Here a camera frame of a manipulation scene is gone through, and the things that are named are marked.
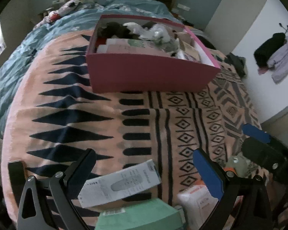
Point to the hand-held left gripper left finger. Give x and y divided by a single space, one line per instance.
82 172

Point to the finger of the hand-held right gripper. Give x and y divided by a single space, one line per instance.
256 133
261 154

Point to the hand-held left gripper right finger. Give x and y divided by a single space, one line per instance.
208 172

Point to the green frog plush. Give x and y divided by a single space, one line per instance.
240 164

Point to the floral tissue pack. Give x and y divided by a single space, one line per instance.
194 206

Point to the white remote control box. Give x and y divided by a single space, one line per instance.
120 184

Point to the green carton box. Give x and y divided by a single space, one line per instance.
139 218

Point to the pink cardboard box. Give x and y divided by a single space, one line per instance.
146 74

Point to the pink patterned blanket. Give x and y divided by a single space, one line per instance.
69 110

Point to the dark green clothes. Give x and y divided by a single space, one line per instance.
237 63

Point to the lilac coat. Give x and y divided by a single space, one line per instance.
284 62

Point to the black coat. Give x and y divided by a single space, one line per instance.
268 50

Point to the beige tissue pack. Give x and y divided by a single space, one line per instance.
188 45

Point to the blue floral duvet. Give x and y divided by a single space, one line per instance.
19 60

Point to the pale pink packet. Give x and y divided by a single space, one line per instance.
129 51

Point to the white and green bottle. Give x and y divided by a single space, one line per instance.
136 43

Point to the clear plastic bag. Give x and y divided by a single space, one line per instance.
153 32

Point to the dark green and white plush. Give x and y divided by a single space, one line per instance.
115 28

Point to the white floral cloth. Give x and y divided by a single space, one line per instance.
69 7

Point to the white wall socket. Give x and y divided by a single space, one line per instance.
183 7

